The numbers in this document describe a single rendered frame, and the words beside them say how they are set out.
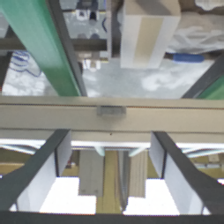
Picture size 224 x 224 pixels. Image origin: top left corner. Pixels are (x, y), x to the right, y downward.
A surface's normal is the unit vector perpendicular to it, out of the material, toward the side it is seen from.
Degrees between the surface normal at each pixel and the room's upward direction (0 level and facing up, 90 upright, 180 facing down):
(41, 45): 0
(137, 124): 90
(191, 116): 90
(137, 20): 0
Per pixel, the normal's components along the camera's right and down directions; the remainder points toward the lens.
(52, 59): -0.02, 0.94
